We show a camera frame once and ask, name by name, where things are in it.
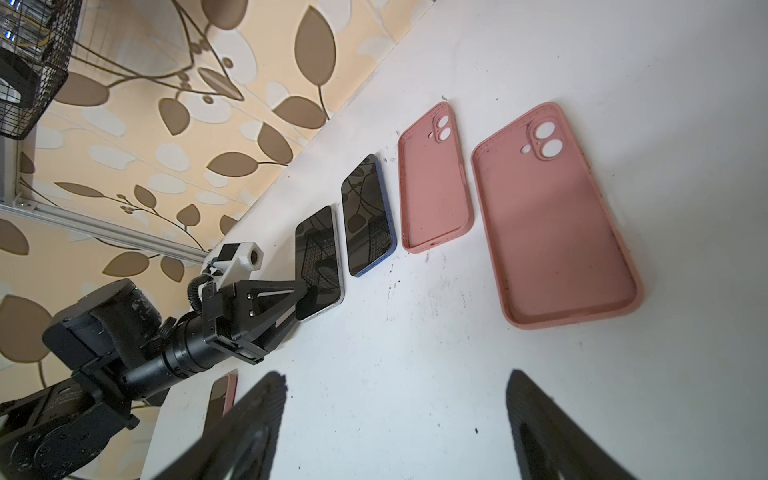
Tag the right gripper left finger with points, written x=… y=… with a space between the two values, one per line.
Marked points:
x=244 y=443

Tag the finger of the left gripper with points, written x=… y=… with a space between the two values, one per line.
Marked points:
x=273 y=323
x=294 y=289

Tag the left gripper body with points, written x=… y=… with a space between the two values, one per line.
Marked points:
x=222 y=330

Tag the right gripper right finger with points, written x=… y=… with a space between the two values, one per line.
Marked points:
x=547 y=442

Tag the phone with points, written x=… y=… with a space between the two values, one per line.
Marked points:
x=317 y=263
x=368 y=223
x=221 y=399

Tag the pink phone case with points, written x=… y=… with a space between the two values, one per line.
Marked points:
x=435 y=202
x=557 y=254

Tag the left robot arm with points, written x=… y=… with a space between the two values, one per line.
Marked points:
x=120 y=350

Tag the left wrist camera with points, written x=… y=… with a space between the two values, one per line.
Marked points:
x=234 y=262

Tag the aluminium frame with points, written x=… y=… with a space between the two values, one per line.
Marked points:
x=12 y=202

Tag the back wire basket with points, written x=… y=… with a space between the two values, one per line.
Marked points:
x=37 y=39

